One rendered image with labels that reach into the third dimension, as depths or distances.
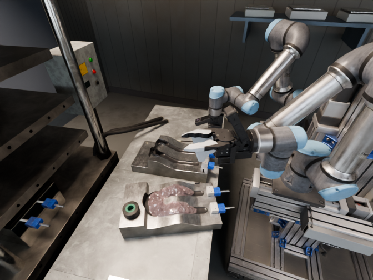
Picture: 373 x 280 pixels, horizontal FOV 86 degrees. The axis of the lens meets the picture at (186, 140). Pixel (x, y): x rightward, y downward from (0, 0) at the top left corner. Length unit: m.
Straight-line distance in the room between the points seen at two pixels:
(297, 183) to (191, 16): 2.66
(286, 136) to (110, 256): 0.93
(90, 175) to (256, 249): 1.32
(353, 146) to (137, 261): 0.97
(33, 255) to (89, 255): 0.28
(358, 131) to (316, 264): 1.29
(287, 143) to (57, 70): 1.30
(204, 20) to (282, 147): 2.70
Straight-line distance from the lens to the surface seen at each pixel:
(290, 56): 1.12
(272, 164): 0.70
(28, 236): 1.32
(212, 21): 3.16
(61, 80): 1.50
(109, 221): 1.24
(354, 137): 0.81
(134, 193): 1.16
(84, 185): 1.46
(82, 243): 1.23
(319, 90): 0.79
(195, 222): 1.09
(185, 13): 3.25
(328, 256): 2.02
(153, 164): 1.29
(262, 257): 1.81
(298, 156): 1.00
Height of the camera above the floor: 1.82
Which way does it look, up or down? 39 degrees down
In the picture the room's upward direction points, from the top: straight up
